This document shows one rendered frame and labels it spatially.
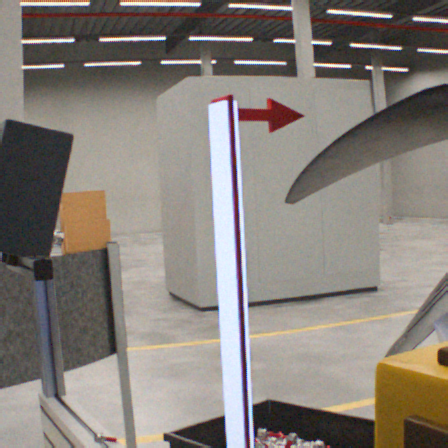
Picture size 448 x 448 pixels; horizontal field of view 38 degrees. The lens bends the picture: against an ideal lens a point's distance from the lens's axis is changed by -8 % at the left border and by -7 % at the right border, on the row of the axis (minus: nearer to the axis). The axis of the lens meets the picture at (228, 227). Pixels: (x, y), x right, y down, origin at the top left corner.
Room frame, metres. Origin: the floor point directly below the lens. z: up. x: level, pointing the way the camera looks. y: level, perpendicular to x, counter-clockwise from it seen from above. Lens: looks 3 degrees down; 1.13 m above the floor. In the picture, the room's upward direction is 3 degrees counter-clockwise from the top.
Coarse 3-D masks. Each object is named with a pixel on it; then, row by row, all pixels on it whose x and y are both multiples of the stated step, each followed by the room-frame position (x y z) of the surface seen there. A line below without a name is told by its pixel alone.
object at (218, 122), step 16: (224, 112) 0.43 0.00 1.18; (224, 128) 0.43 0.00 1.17; (224, 144) 0.44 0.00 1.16; (224, 160) 0.44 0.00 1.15; (224, 176) 0.44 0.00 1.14; (224, 192) 0.44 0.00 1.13; (224, 208) 0.44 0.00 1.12; (224, 224) 0.44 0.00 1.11; (224, 240) 0.44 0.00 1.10; (224, 256) 0.44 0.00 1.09; (224, 272) 0.44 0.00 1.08; (224, 288) 0.44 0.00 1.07; (224, 304) 0.45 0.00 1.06; (224, 320) 0.45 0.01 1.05; (224, 336) 0.45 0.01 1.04; (224, 352) 0.45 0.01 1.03; (224, 368) 0.45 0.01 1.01; (240, 368) 0.44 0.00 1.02; (224, 384) 0.45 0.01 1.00; (240, 384) 0.44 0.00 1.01; (224, 400) 0.45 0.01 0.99; (240, 400) 0.43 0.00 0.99; (240, 416) 0.43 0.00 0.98; (240, 432) 0.43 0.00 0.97
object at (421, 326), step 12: (444, 276) 0.78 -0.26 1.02; (444, 288) 0.75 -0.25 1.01; (432, 300) 0.76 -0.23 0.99; (444, 300) 0.72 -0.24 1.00; (420, 312) 0.78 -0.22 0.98; (432, 312) 0.73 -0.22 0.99; (444, 312) 0.69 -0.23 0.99; (408, 324) 0.81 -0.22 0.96; (420, 324) 0.73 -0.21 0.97; (432, 324) 0.70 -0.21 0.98; (408, 336) 0.74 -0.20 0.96; (420, 336) 0.70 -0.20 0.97; (396, 348) 0.74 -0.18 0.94; (408, 348) 0.70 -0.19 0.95
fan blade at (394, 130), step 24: (408, 96) 0.42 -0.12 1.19; (432, 96) 0.42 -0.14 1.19; (384, 120) 0.46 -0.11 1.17; (408, 120) 0.47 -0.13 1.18; (432, 120) 0.48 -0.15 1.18; (336, 144) 0.49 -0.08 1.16; (360, 144) 0.51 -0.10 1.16; (384, 144) 0.53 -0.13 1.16; (408, 144) 0.57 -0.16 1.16; (312, 168) 0.53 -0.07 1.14; (336, 168) 0.56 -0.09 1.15; (360, 168) 0.61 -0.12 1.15; (288, 192) 0.58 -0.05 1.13; (312, 192) 0.61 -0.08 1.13
